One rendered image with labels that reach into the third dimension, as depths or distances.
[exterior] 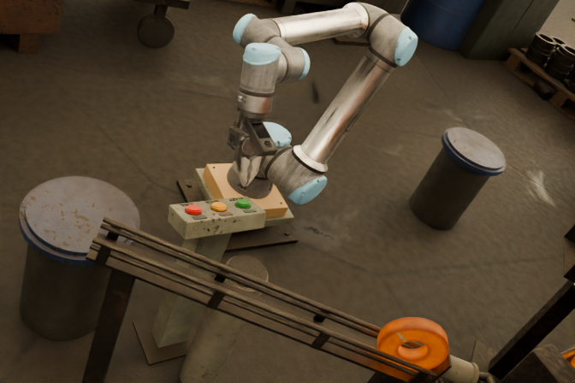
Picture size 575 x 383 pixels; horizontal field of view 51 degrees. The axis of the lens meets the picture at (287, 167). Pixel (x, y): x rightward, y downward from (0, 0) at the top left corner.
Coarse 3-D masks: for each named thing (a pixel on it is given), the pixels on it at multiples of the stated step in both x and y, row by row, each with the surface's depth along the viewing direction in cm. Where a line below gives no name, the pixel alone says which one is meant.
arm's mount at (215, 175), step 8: (208, 168) 239; (216, 168) 241; (224, 168) 242; (208, 176) 240; (216, 176) 237; (224, 176) 239; (208, 184) 240; (216, 184) 234; (224, 184) 235; (216, 192) 234; (224, 192) 232; (232, 192) 233; (272, 192) 243; (256, 200) 235; (264, 200) 237; (272, 200) 239; (280, 200) 241; (264, 208) 234; (272, 208) 236; (280, 208) 238; (272, 216) 239; (280, 216) 242
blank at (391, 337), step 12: (396, 324) 130; (408, 324) 129; (420, 324) 129; (432, 324) 130; (384, 336) 131; (396, 336) 130; (408, 336) 130; (420, 336) 129; (432, 336) 129; (444, 336) 130; (384, 348) 133; (396, 348) 133; (420, 348) 136; (432, 348) 131; (444, 348) 131; (408, 360) 135; (420, 360) 134; (432, 360) 134
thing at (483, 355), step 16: (560, 288) 210; (544, 304) 216; (560, 304) 207; (544, 320) 212; (560, 320) 209; (528, 336) 218; (544, 336) 215; (480, 352) 239; (496, 352) 242; (512, 352) 224; (528, 352) 221; (480, 368) 233; (496, 368) 230; (512, 368) 227
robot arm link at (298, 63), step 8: (272, 40) 162; (280, 40) 162; (280, 48) 160; (288, 48) 161; (296, 48) 164; (288, 56) 157; (296, 56) 160; (304, 56) 162; (288, 64) 156; (296, 64) 159; (304, 64) 162; (288, 72) 157; (296, 72) 160; (304, 72) 163; (288, 80) 161; (296, 80) 164
